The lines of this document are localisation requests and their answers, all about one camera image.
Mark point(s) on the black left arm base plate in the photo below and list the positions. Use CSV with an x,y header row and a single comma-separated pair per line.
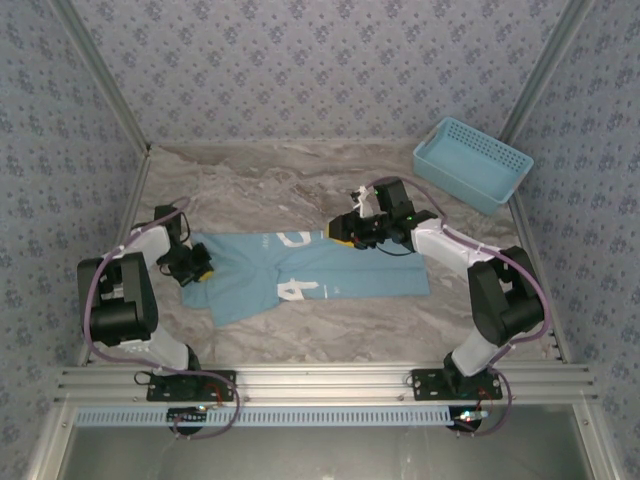
x,y
170,387

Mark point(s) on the light blue plastic basket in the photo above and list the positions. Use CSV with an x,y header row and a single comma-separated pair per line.
x,y
472,162

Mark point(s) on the light blue printed t-shirt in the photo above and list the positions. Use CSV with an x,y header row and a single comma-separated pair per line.
x,y
320,270

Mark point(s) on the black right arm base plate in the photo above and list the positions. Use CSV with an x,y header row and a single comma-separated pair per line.
x,y
430,385

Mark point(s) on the aluminium frame post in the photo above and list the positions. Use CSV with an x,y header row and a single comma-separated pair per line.
x,y
545,70
100,75

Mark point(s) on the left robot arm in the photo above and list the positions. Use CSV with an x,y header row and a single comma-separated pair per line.
x,y
130,300

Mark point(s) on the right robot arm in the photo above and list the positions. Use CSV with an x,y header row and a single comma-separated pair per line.
x,y
500,295

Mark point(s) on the aluminium cross rail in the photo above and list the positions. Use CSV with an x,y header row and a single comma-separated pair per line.
x,y
320,382

